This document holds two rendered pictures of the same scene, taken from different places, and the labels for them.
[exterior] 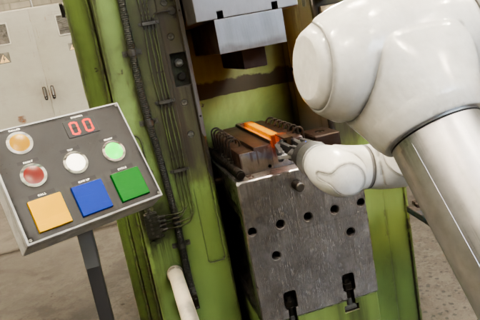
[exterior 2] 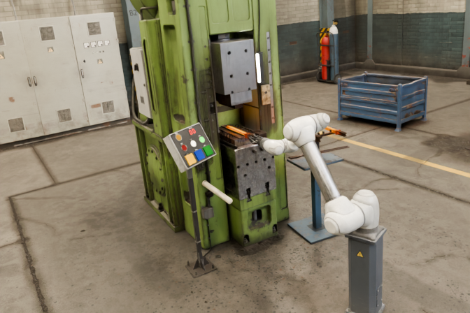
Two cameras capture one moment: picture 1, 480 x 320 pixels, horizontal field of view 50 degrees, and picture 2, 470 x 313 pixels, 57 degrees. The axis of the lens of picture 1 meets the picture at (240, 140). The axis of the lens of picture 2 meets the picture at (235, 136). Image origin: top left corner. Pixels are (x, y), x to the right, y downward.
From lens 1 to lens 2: 2.15 m
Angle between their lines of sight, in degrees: 16
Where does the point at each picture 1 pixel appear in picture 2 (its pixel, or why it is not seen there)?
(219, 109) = not seen: hidden behind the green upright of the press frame
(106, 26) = (189, 93)
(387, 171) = (288, 147)
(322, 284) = (259, 186)
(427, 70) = (307, 135)
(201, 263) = (213, 179)
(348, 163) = (279, 146)
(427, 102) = (307, 140)
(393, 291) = (278, 191)
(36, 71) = (24, 66)
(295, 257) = (251, 176)
